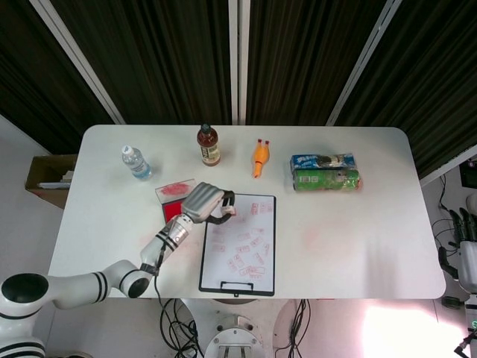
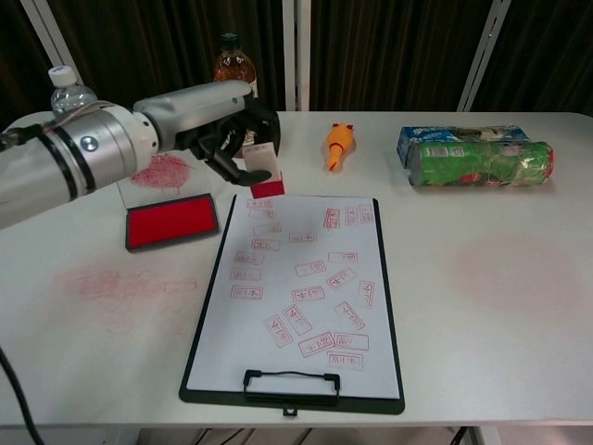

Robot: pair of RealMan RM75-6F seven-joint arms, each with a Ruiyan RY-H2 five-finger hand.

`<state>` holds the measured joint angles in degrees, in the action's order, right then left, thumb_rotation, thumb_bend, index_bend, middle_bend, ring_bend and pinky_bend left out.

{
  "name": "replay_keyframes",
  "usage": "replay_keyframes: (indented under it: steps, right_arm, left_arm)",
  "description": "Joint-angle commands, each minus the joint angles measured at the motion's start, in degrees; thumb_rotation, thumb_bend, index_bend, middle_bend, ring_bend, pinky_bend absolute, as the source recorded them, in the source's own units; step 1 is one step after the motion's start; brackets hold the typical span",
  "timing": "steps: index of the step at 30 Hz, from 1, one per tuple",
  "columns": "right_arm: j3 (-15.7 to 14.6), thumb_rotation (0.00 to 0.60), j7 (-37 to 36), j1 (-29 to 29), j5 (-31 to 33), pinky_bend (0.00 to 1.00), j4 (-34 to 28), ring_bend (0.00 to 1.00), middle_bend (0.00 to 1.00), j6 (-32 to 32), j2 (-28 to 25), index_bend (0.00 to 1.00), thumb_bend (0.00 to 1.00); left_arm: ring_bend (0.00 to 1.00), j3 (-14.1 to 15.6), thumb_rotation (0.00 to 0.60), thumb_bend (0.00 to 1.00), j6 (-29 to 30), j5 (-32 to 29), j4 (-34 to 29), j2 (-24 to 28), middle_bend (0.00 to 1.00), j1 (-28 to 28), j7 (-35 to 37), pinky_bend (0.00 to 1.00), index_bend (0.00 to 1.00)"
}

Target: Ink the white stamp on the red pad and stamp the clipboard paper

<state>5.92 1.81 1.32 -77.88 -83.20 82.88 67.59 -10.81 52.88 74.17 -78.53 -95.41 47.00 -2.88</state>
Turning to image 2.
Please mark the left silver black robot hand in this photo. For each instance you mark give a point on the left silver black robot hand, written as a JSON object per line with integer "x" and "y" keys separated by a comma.
{"x": 194, "y": 111}

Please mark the white and red stamp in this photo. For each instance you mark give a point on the white and red stamp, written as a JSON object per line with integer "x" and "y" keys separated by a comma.
{"x": 264, "y": 162}

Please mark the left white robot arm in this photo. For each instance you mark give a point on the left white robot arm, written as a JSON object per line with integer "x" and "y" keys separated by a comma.
{"x": 69, "y": 157}

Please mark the amber tea bottle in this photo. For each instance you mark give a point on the amber tea bottle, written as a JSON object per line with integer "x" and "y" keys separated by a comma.
{"x": 234, "y": 65}

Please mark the dark pleated curtain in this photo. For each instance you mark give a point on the dark pleated curtain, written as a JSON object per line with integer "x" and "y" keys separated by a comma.
{"x": 153, "y": 46}

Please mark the red ink pad clear lid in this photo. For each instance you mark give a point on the red ink pad clear lid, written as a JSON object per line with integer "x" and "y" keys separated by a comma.
{"x": 173, "y": 225}

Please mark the clear Aquafina water bottle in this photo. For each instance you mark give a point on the clear Aquafina water bottle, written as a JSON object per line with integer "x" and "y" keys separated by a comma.
{"x": 69, "y": 97}

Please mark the yellow rubber chicken toy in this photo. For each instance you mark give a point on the yellow rubber chicken toy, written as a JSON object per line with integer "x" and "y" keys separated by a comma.
{"x": 337, "y": 146}

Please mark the white stamped paper sheet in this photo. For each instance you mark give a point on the white stamped paper sheet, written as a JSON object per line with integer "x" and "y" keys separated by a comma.
{"x": 306, "y": 218}

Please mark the blue snack package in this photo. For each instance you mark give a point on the blue snack package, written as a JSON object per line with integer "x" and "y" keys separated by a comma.
{"x": 431, "y": 134}

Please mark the black clipboard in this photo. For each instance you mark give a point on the black clipboard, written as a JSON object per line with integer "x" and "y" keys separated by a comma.
{"x": 204, "y": 394}

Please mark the green chip can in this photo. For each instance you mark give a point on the green chip can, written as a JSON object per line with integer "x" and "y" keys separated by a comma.
{"x": 482, "y": 164}

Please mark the white upright frame post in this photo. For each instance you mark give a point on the white upright frame post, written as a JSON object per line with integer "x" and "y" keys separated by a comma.
{"x": 296, "y": 55}

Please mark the white slanted frame post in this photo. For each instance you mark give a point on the white slanted frame post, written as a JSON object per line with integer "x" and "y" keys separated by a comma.
{"x": 44, "y": 32}
{"x": 484, "y": 55}

